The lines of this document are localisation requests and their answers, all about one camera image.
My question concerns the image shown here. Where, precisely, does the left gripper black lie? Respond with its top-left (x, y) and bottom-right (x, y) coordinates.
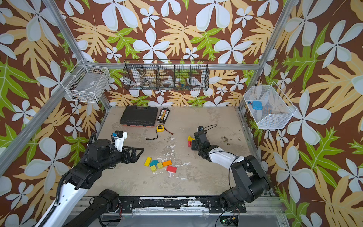
top-left (99, 144), bottom-right (145, 172)

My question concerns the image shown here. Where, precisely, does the orange block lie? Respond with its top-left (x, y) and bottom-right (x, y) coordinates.
top-left (162, 160), bottom-right (172, 167)

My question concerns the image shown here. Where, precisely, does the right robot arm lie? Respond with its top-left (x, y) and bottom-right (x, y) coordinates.
top-left (192, 129), bottom-right (271, 211)

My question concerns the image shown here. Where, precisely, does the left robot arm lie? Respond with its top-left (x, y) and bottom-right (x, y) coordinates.
top-left (36, 131), bottom-right (144, 227)

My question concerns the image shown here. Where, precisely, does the yellow rectangular block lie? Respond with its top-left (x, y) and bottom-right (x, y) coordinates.
top-left (144, 157), bottom-right (152, 166)

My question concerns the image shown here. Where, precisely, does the teal block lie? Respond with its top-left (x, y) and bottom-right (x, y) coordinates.
top-left (149, 160), bottom-right (159, 166)

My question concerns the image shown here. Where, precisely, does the lime green cube front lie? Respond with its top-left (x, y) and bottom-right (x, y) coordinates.
top-left (150, 166), bottom-right (157, 172)

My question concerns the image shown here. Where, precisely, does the yellow tape measure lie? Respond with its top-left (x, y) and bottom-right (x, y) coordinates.
top-left (146, 124), bottom-right (174, 141)

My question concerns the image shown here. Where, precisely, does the black tool case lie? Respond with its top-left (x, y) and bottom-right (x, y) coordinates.
top-left (120, 106), bottom-right (158, 127)

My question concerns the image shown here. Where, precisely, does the blue object in basket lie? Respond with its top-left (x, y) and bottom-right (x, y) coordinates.
top-left (251, 101), bottom-right (263, 110)

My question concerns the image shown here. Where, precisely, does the white mesh basket right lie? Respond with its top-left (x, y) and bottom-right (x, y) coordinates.
top-left (244, 85), bottom-right (297, 131)

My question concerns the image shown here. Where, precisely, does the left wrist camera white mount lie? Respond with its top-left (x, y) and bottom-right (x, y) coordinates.
top-left (111, 130), bottom-right (128, 152)

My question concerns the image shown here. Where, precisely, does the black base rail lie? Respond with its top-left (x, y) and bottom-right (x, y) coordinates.
top-left (119, 195), bottom-right (247, 214)

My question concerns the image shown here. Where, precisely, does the black wire basket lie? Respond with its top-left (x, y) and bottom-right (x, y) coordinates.
top-left (121, 59), bottom-right (210, 91)

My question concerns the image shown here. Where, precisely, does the white wire basket left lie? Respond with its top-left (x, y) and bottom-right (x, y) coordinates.
top-left (62, 61), bottom-right (110, 103)

